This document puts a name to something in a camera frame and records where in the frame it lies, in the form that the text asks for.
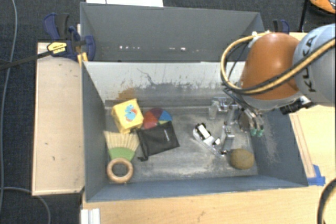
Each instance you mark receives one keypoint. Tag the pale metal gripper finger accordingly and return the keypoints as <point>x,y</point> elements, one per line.
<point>228,142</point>
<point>214,109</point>

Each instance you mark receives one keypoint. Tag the black cylinder on white bracket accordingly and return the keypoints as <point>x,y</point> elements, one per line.
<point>292,107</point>

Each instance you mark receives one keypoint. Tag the olive brown round stone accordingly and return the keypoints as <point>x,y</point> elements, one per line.
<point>242,159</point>

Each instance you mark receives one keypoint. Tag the yellow cube with blue print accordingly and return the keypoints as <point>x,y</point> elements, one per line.
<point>127,116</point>

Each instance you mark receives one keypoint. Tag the white and black toy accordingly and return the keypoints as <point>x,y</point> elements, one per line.
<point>206,137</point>

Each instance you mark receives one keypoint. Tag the black cloth pouch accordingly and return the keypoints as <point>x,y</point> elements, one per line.
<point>157,140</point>

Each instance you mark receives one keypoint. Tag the multicoloured ball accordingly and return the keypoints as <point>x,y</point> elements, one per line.
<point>155,118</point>

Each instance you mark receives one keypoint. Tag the grey metal bin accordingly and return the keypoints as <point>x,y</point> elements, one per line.
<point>183,165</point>

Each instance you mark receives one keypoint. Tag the pale wood board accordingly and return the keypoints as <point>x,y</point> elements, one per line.
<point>57,126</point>

